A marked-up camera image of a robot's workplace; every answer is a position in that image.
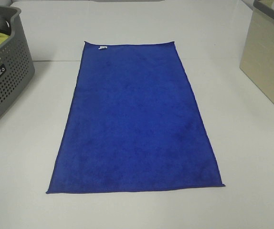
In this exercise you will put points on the beige storage box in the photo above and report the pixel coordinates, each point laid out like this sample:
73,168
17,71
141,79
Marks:
257,60

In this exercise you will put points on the grey perforated plastic basket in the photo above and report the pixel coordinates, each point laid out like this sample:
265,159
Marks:
16,65

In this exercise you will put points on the blue microfiber towel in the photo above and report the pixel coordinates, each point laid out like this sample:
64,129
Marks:
133,125

